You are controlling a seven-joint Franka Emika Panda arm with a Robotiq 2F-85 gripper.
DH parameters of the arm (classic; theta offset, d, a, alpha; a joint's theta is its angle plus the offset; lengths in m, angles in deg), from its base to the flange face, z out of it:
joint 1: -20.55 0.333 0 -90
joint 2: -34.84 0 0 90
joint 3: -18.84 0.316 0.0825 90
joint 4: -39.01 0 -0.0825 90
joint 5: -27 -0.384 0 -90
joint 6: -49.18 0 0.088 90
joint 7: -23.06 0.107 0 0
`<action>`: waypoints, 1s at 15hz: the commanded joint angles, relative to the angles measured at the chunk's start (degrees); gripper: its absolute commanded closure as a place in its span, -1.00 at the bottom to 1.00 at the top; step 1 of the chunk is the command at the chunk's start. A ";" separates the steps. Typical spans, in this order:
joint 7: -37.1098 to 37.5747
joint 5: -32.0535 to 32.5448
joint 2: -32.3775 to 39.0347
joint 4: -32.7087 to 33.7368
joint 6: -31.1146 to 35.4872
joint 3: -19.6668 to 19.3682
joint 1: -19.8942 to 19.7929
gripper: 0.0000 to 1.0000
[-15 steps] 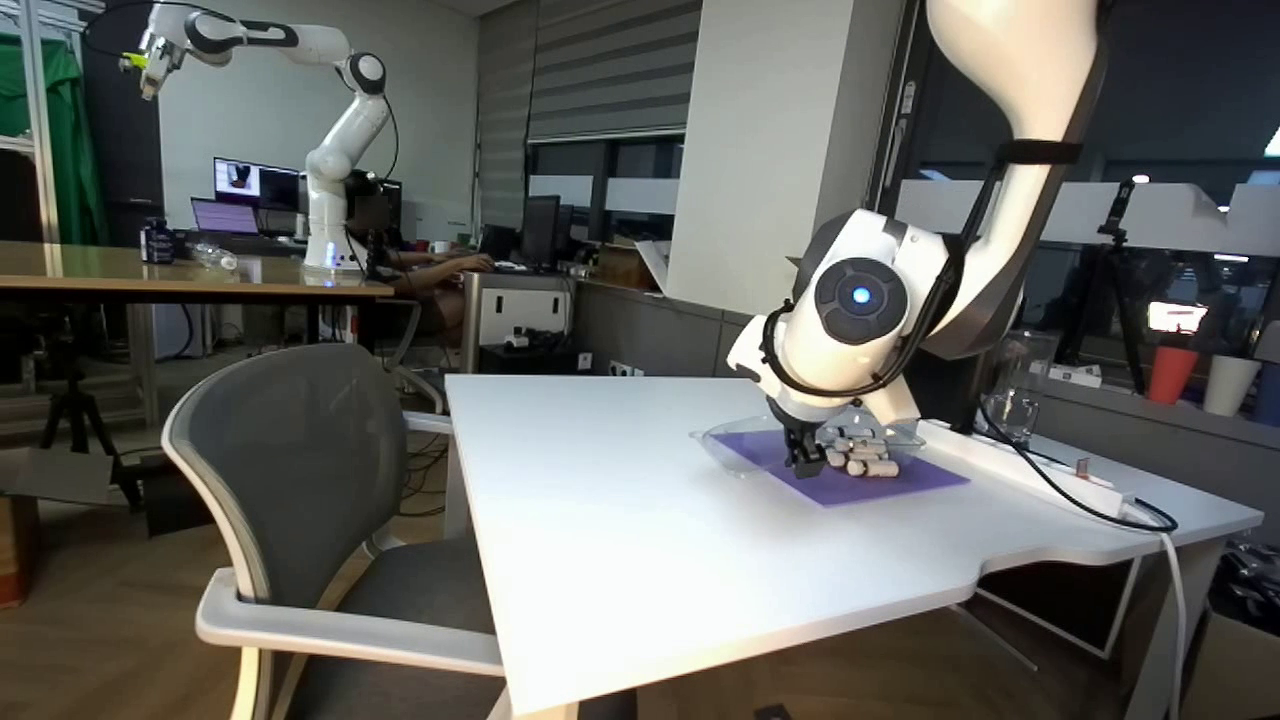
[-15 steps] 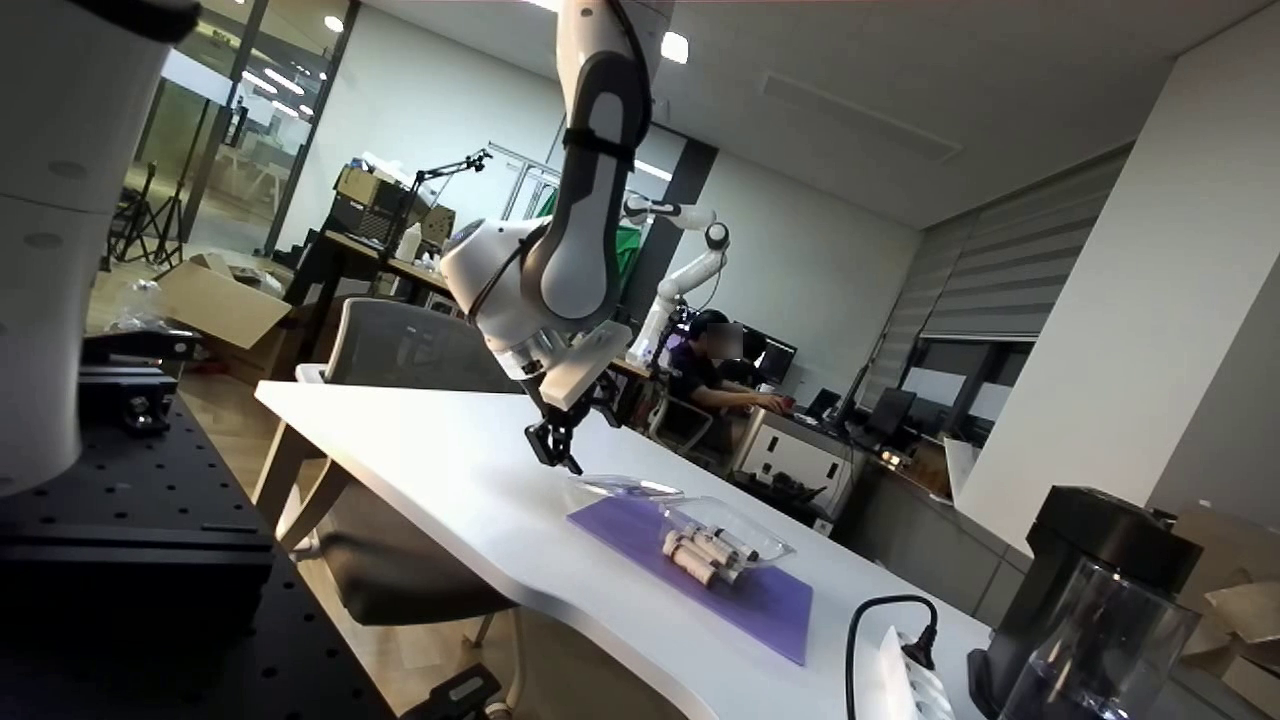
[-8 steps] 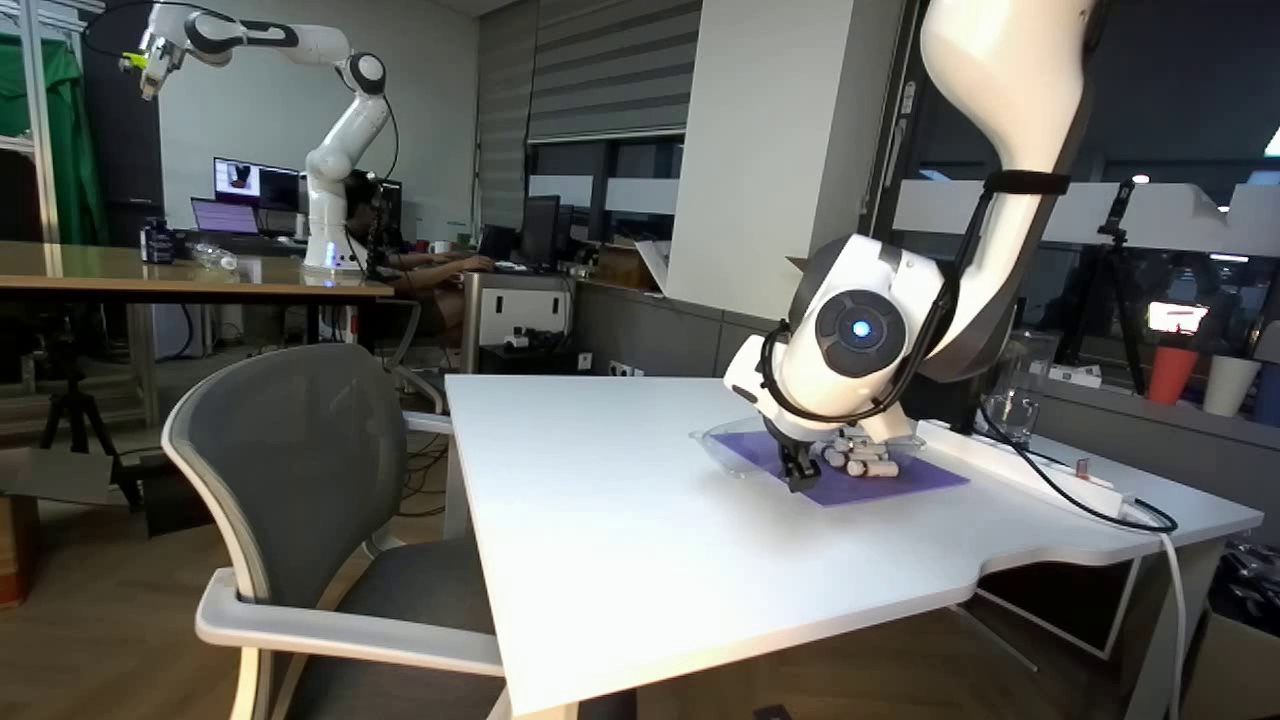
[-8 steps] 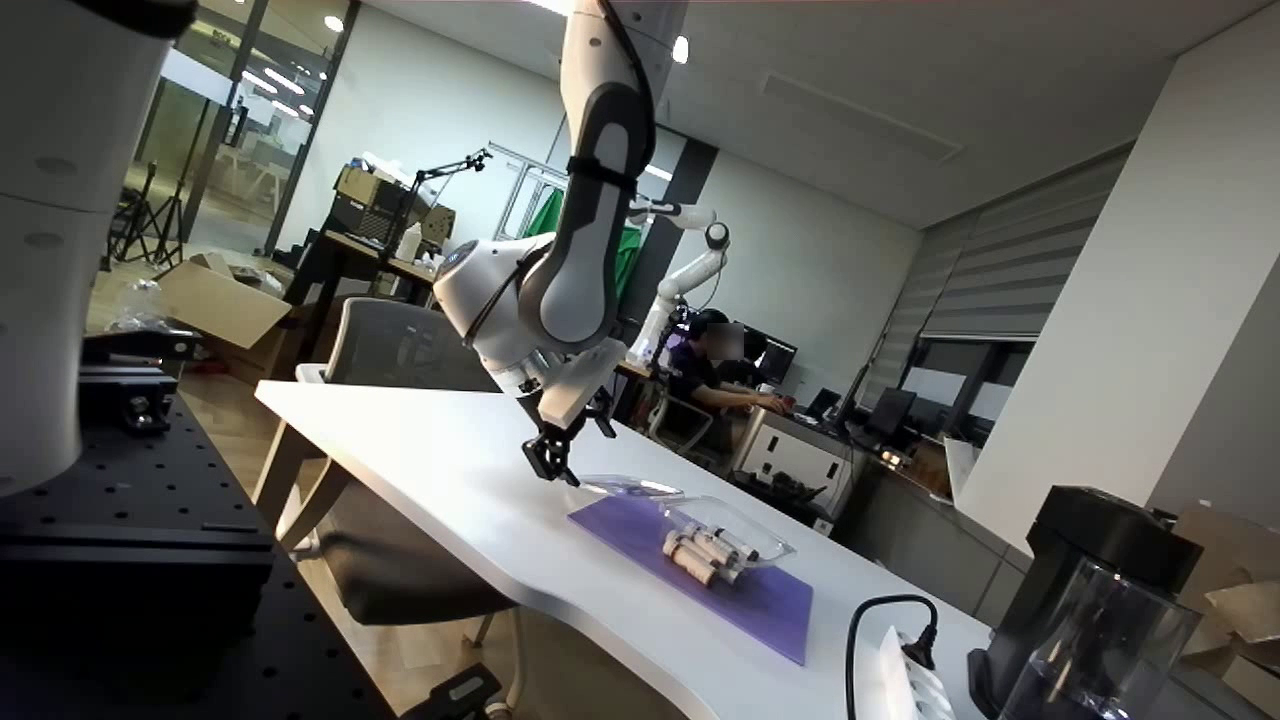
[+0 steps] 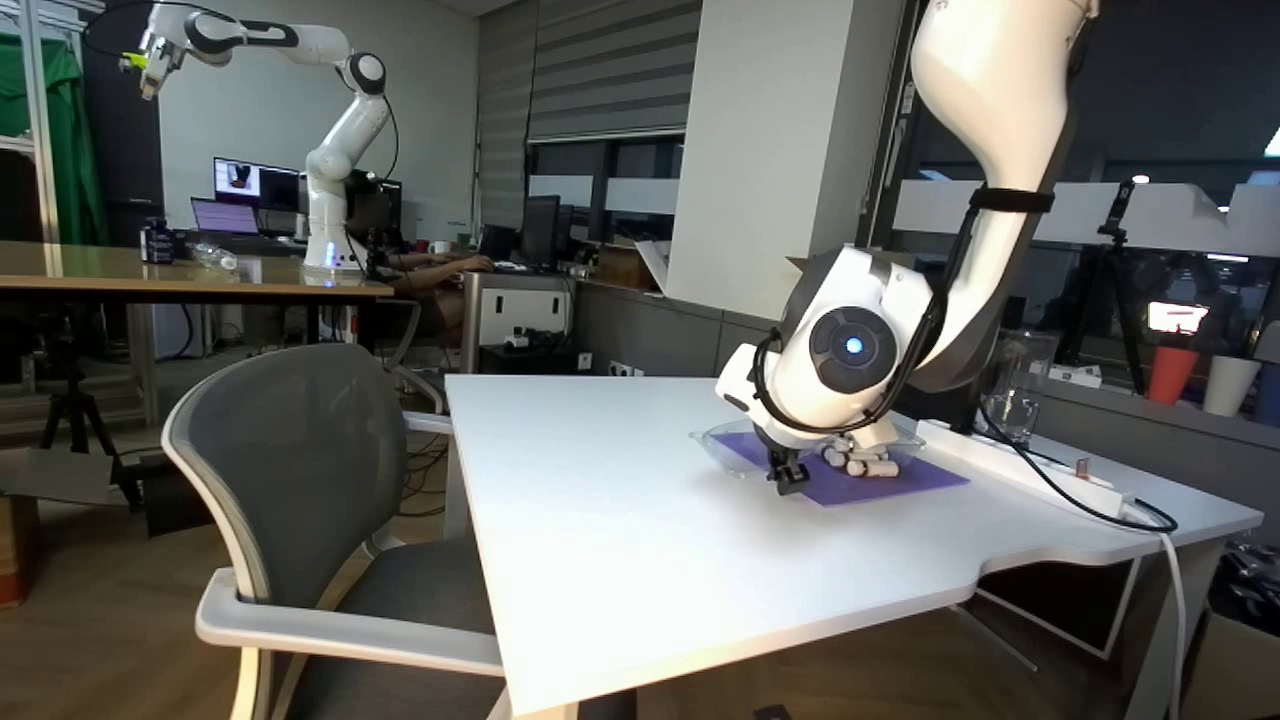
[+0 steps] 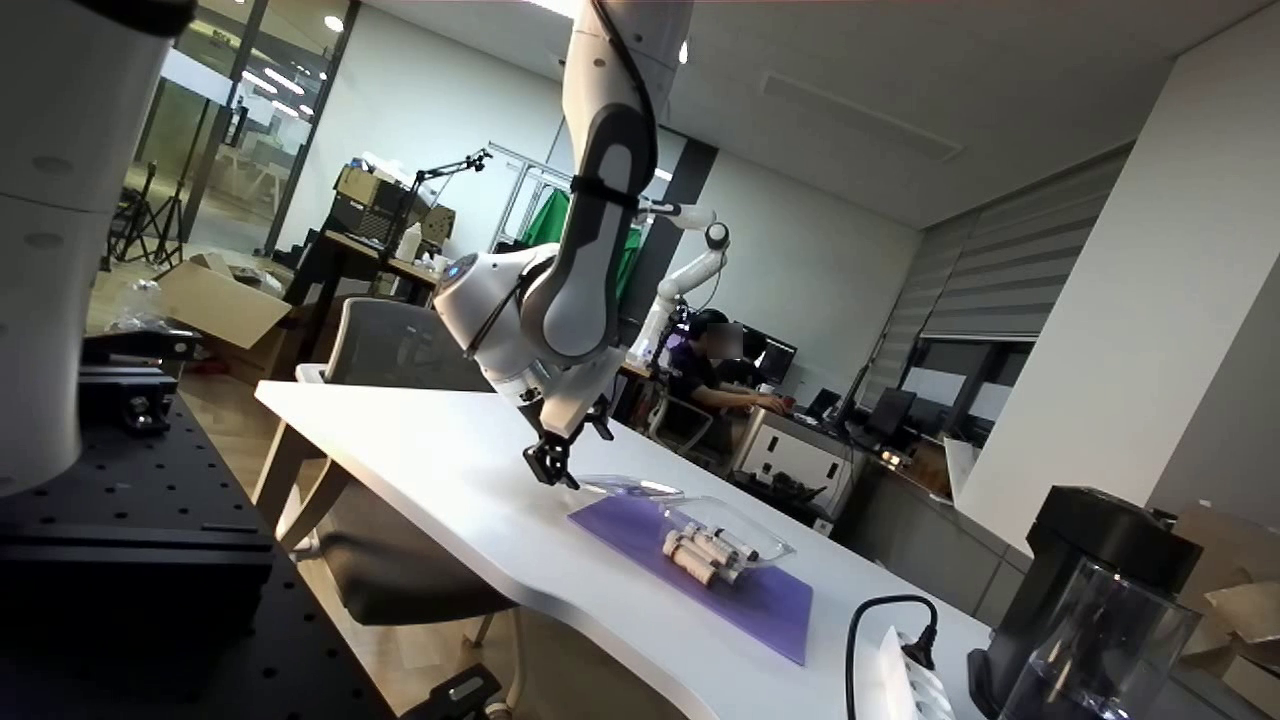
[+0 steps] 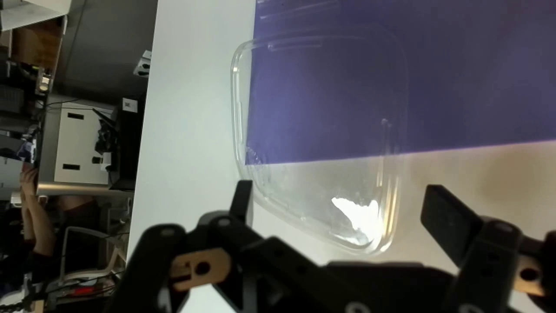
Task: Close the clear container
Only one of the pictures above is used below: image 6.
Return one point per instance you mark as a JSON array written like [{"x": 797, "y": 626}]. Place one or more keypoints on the black appliance housing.
[{"x": 1114, "y": 525}]

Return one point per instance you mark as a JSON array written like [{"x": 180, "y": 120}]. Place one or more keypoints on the clear plastic jug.
[{"x": 1107, "y": 640}]

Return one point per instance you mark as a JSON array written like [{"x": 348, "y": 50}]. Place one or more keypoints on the open cardboard box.
[{"x": 222, "y": 307}]

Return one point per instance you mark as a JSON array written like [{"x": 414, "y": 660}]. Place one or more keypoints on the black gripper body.
[{"x": 566, "y": 426}]

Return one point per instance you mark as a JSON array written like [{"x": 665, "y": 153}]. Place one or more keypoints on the seated person in dark shirt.
[{"x": 704, "y": 363}]

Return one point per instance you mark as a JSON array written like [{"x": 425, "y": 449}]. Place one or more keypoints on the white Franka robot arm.
[{"x": 580, "y": 264}]

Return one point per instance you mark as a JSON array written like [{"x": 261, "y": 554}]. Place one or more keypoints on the white cylindrical roll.
[
  {"x": 710, "y": 548},
  {"x": 689, "y": 564},
  {"x": 733, "y": 543}
]

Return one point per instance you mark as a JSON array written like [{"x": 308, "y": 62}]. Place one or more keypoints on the grey cabinet with sockets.
[{"x": 797, "y": 463}]

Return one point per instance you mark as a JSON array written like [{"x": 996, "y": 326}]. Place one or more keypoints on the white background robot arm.
[{"x": 682, "y": 287}]

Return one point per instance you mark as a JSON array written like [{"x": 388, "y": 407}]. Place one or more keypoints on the grey office chair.
[{"x": 392, "y": 347}]

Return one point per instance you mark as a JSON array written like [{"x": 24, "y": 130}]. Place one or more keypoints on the equipment pile on desk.
[{"x": 387, "y": 204}]

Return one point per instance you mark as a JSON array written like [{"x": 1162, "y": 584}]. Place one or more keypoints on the grey window blinds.
[{"x": 1023, "y": 261}]

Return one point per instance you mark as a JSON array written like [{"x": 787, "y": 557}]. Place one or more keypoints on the clear plastic container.
[{"x": 763, "y": 543}]

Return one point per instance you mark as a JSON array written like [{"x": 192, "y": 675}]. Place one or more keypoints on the black perforated breadboard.
[{"x": 146, "y": 467}]

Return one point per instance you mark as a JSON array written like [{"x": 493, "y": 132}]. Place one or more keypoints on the wooden table leg frame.
[{"x": 282, "y": 483}]

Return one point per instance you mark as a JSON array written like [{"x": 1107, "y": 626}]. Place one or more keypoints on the purple mat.
[{"x": 746, "y": 605}]

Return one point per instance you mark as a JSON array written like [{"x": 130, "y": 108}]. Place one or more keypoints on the black device on breadboard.
[{"x": 124, "y": 382}]

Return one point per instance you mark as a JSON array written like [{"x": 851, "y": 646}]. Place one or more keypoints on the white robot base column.
[{"x": 60, "y": 240}]

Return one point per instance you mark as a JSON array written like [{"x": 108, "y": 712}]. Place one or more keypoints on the brown cardboard box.
[{"x": 1240, "y": 640}]

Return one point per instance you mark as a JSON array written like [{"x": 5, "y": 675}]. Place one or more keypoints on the white power strip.
[{"x": 891, "y": 681}]

